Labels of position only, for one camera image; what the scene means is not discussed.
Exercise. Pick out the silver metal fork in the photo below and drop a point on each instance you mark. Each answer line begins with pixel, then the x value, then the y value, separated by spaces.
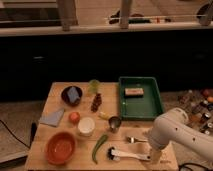
pixel 133 140

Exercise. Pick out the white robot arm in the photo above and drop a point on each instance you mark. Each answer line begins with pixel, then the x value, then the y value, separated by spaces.
pixel 172 126

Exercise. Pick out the blue sponge in bowl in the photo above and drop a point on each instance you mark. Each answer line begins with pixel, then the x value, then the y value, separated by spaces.
pixel 73 94

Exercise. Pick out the dark bowl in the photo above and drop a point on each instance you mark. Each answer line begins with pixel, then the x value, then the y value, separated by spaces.
pixel 65 98

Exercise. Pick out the red bowl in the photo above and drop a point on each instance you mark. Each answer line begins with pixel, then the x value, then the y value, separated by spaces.
pixel 60 148

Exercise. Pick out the light green cup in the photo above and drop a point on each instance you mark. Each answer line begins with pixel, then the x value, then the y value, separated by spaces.
pixel 93 86

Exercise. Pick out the bunch of dark grapes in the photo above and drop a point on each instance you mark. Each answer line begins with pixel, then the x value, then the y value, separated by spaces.
pixel 97 101

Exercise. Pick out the brown sponge block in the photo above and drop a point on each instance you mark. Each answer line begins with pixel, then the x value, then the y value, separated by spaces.
pixel 134 92

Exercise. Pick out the small yellow item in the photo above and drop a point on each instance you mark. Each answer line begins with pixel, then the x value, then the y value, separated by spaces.
pixel 104 116

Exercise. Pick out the green plastic tray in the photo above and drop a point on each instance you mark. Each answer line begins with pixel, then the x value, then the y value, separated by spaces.
pixel 144 108

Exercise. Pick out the small metal cup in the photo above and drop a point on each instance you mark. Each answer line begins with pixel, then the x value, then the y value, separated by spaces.
pixel 114 124

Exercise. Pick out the white round container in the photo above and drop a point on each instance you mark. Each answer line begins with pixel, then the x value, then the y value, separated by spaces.
pixel 86 126

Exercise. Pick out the orange tomato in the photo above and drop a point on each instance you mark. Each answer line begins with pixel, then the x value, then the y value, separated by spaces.
pixel 74 117

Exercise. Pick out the green chili pepper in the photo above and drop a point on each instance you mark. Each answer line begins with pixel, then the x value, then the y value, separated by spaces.
pixel 98 144

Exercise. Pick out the blue cloth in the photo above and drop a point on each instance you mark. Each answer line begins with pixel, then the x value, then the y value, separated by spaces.
pixel 52 119

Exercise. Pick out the spice jar rack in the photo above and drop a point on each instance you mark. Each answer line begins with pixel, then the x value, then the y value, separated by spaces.
pixel 199 107

